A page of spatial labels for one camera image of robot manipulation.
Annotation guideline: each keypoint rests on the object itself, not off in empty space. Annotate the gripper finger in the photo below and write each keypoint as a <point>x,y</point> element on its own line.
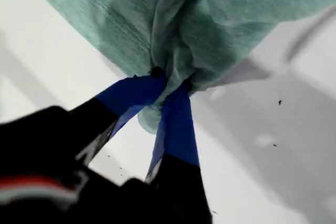
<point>126,95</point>
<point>178,134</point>

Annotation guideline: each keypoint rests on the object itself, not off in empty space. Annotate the pale green t-shirt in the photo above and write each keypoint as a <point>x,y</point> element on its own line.
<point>223,24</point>

